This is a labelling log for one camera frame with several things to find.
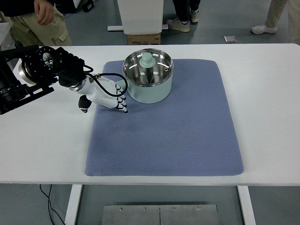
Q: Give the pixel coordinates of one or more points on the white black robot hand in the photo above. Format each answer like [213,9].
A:
[101,91]

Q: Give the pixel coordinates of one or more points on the green pot with handle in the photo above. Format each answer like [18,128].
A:
[149,95]

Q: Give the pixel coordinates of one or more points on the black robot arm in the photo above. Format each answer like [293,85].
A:
[41,67]

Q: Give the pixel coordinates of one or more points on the glass lid green knob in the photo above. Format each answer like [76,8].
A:
[148,67]

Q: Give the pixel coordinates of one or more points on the cardboard box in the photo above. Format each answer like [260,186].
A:
[145,39]

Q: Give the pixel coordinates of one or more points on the white cabinet on floor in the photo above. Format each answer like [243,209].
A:
[140,17]

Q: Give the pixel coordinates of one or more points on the person in beige trousers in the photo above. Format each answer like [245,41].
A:
[36,22]

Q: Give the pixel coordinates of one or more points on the black equipment case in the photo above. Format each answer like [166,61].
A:
[72,6]

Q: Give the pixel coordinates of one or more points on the left white table leg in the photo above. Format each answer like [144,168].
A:
[73,204]

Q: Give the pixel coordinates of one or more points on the white table leg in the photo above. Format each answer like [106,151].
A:
[246,205]
[73,204]

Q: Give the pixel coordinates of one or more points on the blue quilted mat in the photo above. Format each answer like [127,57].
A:
[189,133]

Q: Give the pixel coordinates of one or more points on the white side table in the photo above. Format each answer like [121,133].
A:
[4,30]

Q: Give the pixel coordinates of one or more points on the person in dark trousers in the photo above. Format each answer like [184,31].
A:
[187,11]

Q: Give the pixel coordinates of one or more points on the grey floor tile plate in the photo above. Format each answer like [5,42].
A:
[230,39]

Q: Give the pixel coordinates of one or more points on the right white table leg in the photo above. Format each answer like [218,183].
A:
[246,205]

